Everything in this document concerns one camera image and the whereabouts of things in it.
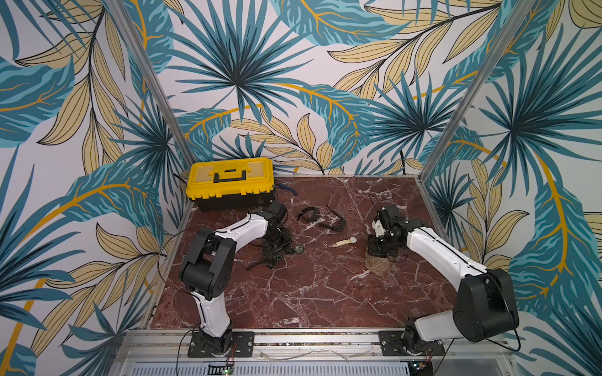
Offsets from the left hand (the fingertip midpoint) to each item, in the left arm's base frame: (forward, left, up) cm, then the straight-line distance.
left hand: (288, 252), depth 90 cm
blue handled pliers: (+37, +4, -4) cm, 38 cm away
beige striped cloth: (-4, -36, -3) cm, 36 cm away
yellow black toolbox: (+21, +24, +14) cm, 35 cm away
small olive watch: (+3, -4, -2) cm, 6 cm away
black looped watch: (+14, -20, -2) cm, 25 cm away
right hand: (-1, -30, +4) cm, 31 cm away
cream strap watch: (+7, -25, -2) cm, 26 cm away
